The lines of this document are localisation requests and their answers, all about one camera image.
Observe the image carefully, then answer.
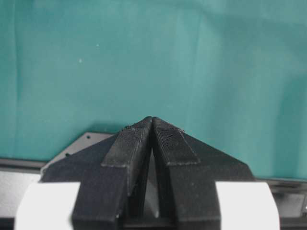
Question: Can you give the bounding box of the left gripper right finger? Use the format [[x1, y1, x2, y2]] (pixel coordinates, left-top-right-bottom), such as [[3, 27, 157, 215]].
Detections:
[[152, 117, 255, 230]]

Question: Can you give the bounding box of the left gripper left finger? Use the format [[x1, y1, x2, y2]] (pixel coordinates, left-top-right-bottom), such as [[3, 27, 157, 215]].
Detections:
[[41, 116, 152, 230]]

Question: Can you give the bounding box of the green table cloth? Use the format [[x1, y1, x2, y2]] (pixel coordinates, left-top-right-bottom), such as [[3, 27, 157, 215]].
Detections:
[[0, 0, 307, 179]]

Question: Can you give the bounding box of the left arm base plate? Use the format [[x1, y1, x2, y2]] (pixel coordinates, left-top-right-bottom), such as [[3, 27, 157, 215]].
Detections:
[[40, 132, 113, 175]]

